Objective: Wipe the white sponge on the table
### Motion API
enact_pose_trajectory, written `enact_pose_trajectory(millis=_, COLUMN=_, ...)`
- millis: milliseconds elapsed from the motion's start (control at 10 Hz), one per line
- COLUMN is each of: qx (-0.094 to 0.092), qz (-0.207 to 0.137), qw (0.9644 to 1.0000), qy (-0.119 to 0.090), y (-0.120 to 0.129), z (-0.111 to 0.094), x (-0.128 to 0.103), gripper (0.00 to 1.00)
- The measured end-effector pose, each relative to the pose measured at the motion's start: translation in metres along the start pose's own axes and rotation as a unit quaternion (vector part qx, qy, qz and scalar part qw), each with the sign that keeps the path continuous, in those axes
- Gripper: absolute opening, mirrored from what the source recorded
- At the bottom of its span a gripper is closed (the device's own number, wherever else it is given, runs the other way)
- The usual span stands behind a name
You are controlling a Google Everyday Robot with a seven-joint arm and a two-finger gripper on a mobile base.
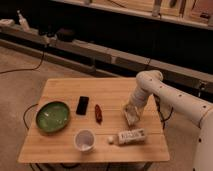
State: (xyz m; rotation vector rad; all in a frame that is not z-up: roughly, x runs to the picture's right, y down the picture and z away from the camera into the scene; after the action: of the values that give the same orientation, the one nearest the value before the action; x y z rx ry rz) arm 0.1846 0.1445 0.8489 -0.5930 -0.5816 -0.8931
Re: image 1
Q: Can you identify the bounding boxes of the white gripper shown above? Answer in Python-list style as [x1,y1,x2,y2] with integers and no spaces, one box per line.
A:
[125,89,148,118]

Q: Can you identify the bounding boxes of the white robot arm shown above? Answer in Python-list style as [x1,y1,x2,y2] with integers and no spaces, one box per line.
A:
[123,70,213,171]

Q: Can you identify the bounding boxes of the white lotion tube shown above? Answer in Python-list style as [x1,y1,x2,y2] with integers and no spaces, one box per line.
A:
[107,128,146,145]

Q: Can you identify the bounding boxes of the black phone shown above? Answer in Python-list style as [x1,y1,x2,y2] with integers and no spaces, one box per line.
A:
[76,96,89,115]

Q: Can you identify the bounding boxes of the white plastic cup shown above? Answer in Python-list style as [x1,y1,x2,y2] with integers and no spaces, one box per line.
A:
[74,129,95,153]

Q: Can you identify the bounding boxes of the black object on shelf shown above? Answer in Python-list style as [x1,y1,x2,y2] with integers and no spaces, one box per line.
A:
[56,28,75,42]

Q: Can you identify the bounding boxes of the white spray bottle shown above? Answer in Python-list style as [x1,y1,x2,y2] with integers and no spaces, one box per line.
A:
[17,11,30,31]

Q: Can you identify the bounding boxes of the black cable on robot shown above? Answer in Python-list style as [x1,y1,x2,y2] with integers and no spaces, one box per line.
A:
[153,94,175,130]

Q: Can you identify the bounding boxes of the black cable on floor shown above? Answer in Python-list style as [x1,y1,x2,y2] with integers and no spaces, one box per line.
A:
[0,44,48,76]

